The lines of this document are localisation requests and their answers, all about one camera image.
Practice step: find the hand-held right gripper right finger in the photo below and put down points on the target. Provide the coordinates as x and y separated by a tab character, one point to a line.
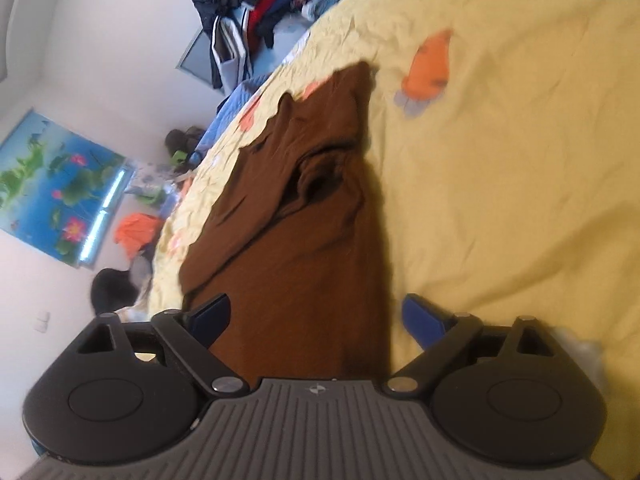
424	321

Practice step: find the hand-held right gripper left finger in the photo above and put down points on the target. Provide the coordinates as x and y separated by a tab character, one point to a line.
212	316

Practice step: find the brown sweater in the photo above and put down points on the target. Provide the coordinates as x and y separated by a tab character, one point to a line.
295	240

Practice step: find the pile of dark clothes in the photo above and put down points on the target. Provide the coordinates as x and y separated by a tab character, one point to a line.
260	5

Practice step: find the black round object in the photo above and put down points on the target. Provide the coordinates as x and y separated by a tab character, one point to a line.
113	290

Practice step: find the orange cloth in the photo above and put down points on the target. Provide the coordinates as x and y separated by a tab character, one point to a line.
136	234

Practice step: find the yellow printed bed sheet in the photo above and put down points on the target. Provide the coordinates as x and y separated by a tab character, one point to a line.
500	175

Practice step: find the dark object with green patch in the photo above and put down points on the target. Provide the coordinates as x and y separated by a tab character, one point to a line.
182	144

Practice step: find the grey flat panel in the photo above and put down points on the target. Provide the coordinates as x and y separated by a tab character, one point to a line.
196	57

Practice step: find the white wall switch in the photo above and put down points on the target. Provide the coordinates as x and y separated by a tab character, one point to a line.
42	321

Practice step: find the lotus wall poster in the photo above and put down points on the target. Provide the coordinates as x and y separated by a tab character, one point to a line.
57	185

